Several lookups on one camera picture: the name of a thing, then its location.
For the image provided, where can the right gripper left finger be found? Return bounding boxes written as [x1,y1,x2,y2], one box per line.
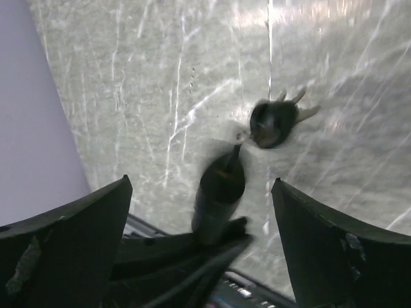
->
[1,176,132,307]

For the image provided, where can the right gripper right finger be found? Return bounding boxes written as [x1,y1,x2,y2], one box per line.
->
[272,178,410,308]

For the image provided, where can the black padlock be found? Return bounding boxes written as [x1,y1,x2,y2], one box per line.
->
[191,144,247,245]

